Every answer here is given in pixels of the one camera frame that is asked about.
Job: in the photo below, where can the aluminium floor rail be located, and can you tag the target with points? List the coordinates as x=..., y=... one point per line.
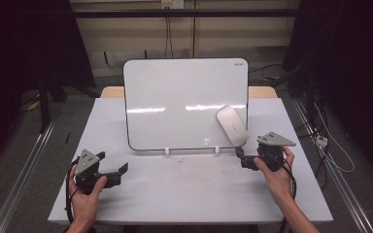
x=19, y=181
x=340, y=181

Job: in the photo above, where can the black horizontal metal beam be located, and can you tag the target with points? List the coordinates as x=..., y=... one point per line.
x=181, y=13

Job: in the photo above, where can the white whiteboard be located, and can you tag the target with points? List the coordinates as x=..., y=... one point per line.
x=175, y=97

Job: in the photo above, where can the white power adapter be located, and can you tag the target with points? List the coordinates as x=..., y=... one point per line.
x=322, y=140

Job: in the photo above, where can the black metal stand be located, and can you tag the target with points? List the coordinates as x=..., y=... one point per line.
x=45, y=100

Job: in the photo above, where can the person's right hand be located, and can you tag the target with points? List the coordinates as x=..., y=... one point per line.
x=277, y=183

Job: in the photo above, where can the white whiteboard stand clip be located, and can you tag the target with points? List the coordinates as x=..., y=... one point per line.
x=167, y=151
x=217, y=150

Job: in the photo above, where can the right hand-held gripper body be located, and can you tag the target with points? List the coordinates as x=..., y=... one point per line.
x=272, y=149

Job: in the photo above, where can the small black floor object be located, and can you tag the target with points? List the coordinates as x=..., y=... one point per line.
x=67, y=138

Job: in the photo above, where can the wooden table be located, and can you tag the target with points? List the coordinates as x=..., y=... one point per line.
x=111, y=92

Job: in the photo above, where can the white whiteboard eraser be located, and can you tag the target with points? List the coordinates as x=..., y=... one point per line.
x=232, y=126

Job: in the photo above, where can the person's left hand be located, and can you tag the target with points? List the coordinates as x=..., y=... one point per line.
x=84, y=204

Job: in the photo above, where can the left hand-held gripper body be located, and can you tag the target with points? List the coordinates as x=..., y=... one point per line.
x=87, y=163

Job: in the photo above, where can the black curtain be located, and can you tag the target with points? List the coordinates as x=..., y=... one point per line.
x=19, y=48
x=353, y=64

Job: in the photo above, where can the white wall socket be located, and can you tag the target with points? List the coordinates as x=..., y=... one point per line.
x=172, y=4

